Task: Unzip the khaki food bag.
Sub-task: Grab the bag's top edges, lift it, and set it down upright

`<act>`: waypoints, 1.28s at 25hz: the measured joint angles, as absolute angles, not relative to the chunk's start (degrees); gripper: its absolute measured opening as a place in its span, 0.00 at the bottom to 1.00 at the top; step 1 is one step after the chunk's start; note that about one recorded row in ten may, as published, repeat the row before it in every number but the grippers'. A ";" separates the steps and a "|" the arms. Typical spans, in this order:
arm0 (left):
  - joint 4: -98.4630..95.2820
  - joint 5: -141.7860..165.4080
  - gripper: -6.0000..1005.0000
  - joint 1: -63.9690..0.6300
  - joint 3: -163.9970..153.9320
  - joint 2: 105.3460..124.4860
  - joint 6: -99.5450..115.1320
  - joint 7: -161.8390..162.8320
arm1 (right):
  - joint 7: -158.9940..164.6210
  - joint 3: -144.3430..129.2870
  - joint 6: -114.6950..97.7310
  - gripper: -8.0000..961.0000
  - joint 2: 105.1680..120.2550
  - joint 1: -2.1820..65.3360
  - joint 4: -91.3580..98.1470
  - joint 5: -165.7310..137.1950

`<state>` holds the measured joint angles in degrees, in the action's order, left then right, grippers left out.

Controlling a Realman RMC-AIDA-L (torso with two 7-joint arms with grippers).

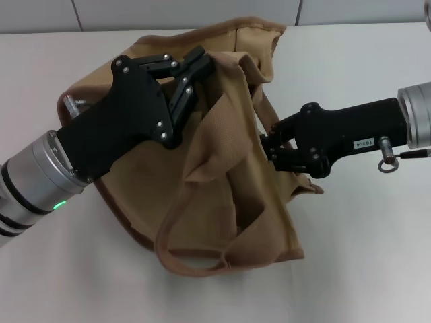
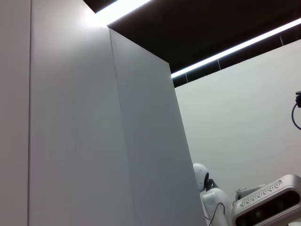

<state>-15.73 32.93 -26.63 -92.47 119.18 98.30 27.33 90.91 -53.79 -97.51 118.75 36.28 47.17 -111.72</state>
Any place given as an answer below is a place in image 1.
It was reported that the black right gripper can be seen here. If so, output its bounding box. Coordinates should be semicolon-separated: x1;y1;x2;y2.
267;97;410;179

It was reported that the right gripper connector cable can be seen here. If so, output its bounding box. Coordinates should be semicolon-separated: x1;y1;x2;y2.
376;135;431;175

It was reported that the khaki canvas food bag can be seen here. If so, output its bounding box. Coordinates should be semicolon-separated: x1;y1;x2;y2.
57;18;324;270

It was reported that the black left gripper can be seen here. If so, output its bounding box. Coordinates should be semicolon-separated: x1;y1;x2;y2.
55;45;217;184

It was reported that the gripper connector cable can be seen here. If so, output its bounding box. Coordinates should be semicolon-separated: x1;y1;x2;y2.
376;135;431;175
63;95;92;121

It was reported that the left gripper connector cable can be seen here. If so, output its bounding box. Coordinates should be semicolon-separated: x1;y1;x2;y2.
63;95;92;121

